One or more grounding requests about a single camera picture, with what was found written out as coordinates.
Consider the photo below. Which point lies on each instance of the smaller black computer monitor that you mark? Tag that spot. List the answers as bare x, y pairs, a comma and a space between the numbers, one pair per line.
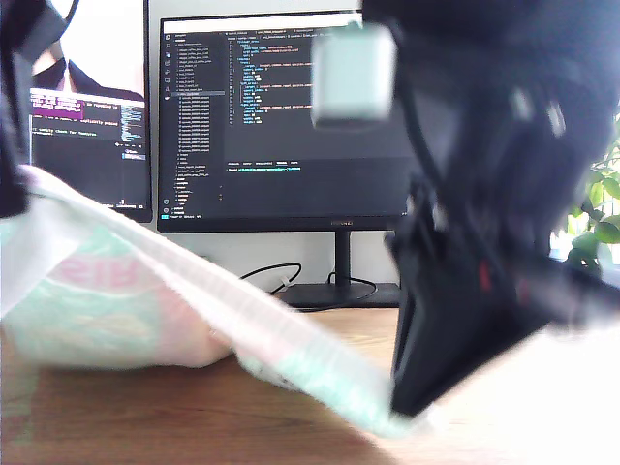
97, 169

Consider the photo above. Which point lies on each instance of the large black computer monitor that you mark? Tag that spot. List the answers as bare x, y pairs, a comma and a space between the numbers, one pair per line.
290, 194

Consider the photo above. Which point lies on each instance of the potted green leafy plant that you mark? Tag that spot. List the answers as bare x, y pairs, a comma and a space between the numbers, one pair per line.
596, 227

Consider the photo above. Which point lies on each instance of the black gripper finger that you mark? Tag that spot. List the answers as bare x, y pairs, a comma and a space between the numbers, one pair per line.
12, 145
460, 339
407, 329

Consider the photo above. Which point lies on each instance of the pale green pink tea towel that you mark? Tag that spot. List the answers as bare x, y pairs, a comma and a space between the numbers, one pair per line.
145, 300

